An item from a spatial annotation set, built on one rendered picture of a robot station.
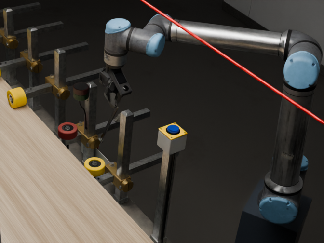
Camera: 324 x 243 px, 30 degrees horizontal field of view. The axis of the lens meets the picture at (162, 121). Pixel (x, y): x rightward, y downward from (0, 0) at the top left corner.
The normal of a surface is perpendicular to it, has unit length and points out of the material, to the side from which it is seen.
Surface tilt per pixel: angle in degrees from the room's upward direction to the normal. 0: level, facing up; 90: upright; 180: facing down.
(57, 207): 0
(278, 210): 95
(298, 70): 82
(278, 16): 90
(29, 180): 0
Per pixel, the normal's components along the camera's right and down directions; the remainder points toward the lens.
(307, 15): -0.83, 0.26
